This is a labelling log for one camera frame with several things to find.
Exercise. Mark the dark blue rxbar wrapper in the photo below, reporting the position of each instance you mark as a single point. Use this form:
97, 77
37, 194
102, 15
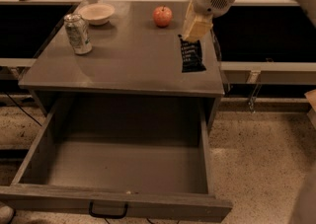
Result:
191, 56

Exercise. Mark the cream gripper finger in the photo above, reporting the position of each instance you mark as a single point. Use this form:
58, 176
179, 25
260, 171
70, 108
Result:
195, 25

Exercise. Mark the black drawer handle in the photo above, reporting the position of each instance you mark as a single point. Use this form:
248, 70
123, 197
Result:
102, 211

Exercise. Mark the open grey top drawer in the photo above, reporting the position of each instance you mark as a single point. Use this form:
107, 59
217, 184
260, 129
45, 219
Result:
149, 152

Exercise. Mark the white bowl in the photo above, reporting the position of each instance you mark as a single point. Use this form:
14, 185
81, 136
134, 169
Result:
97, 14

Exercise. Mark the red apple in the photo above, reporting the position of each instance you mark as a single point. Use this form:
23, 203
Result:
162, 16

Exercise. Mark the grey cabinet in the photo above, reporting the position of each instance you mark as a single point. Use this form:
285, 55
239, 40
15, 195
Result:
130, 55

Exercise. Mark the silver soda can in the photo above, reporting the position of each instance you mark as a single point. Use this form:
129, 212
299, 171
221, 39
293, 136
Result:
77, 30

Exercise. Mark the white shoe tip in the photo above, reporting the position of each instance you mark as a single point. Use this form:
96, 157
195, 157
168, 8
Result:
6, 214

